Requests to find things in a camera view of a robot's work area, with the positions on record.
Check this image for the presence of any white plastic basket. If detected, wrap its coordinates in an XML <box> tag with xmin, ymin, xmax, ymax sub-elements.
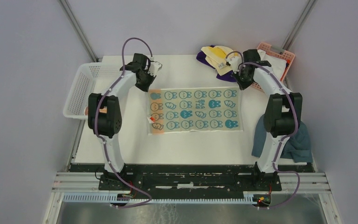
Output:
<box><xmin>63</xmin><ymin>63</ymin><xmax>121</xmax><ymax>120</ymax></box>

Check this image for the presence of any teal bunny pattern towel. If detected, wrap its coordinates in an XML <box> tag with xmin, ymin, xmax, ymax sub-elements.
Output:
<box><xmin>147</xmin><ymin>87</ymin><xmax>243</xmax><ymax>134</ymax></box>

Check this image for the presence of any cream rabbit text towel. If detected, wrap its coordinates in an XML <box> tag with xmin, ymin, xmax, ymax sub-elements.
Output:
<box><xmin>84</xmin><ymin>106</ymin><xmax>89</xmax><ymax>116</ymax></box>

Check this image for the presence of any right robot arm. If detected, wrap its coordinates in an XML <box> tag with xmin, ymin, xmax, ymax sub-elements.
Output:
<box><xmin>225</xmin><ymin>49</ymin><xmax>303</xmax><ymax>190</ymax></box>

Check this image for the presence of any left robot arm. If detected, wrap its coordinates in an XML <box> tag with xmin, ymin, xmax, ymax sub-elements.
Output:
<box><xmin>88</xmin><ymin>53</ymin><xmax>162</xmax><ymax>190</ymax></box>

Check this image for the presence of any purple cloth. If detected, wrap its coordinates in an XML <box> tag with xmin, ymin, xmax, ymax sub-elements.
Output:
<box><xmin>196</xmin><ymin>45</ymin><xmax>236</xmax><ymax>83</ymax></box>

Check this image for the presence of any white cloth in basket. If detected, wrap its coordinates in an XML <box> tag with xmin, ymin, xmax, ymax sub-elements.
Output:
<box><xmin>257</xmin><ymin>49</ymin><xmax>287</xmax><ymax>81</ymax></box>

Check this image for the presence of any yellow cloth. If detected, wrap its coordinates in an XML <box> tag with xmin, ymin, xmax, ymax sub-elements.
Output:
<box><xmin>201</xmin><ymin>45</ymin><xmax>241</xmax><ymax>76</ymax></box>

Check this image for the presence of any pink plastic basket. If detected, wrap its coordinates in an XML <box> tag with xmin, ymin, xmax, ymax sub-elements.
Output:
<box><xmin>256</xmin><ymin>42</ymin><xmax>296</xmax><ymax>83</ymax></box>

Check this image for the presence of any dark teal cloth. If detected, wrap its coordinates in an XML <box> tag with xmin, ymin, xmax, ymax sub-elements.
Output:
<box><xmin>251</xmin><ymin>115</ymin><xmax>313</xmax><ymax>163</ymax></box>

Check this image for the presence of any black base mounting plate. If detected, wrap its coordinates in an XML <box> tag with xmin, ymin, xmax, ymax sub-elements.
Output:
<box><xmin>69</xmin><ymin>163</ymin><xmax>314</xmax><ymax>201</ymax></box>

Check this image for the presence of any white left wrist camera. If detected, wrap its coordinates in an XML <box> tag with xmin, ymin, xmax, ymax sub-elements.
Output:
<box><xmin>148</xmin><ymin>61</ymin><xmax>163</xmax><ymax>77</ymax></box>

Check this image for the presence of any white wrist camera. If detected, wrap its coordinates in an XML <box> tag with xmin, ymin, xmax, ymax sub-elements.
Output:
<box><xmin>226</xmin><ymin>56</ymin><xmax>242</xmax><ymax>73</ymax></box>
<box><xmin>148</xmin><ymin>61</ymin><xmax>163</xmax><ymax>77</ymax></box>

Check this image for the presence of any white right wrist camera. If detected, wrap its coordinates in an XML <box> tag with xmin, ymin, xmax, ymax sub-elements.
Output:
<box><xmin>226</xmin><ymin>56</ymin><xmax>242</xmax><ymax>73</ymax></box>

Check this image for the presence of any white toothed cable rail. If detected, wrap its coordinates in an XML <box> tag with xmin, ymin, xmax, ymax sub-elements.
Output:
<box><xmin>62</xmin><ymin>193</ymin><xmax>256</xmax><ymax>205</ymax></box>

